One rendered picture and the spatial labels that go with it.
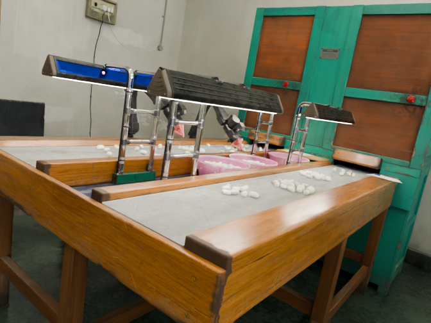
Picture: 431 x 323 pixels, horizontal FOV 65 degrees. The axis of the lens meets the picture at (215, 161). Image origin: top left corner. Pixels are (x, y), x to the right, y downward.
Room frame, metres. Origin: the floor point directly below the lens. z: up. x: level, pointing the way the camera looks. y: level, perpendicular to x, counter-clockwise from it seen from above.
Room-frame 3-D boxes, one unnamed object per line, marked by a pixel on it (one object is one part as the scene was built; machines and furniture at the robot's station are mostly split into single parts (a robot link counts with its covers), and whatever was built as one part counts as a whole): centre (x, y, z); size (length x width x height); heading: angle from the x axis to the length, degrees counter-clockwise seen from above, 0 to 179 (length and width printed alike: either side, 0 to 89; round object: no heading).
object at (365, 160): (2.21, -0.90, 0.83); 0.30 x 0.06 x 0.07; 54
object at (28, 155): (1.91, 0.17, 0.73); 1.81 x 0.30 x 0.02; 144
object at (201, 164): (1.61, -0.04, 0.72); 0.27 x 0.27 x 0.10
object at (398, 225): (2.64, -0.83, 0.42); 1.36 x 0.55 x 0.84; 54
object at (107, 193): (1.61, -0.23, 0.71); 1.81 x 0.05 x 0.11; 144
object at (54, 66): (1.44, 0.44, 1.08); 0.62 x 0.08 x 0.07; 144
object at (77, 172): (1.80, 0.03, 0.71); 1.81 x 0.05 x 0.11; 144
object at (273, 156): (2.19, -0.46, 0.72); 0.27 x 0.27 x 0.10
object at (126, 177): (1.39, 0.38, 0.90); 0.20 x 0.19 x 0.45; 144
